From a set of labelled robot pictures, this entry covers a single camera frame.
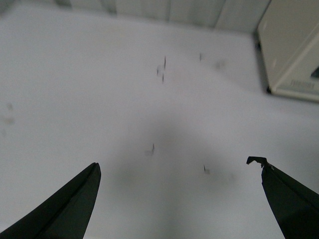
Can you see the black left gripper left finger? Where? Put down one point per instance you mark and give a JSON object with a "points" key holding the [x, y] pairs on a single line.
{"points": [[65, 214]]}

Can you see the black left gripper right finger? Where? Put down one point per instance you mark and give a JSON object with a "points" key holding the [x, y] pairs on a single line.
{"points": [[295, 206]]}

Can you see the cream toaster oven body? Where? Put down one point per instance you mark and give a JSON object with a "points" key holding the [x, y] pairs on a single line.
{"points": [[289, 38]]}

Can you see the white pleated curtain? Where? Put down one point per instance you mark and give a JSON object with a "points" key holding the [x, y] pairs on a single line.
{"points": [[226, 15]]}

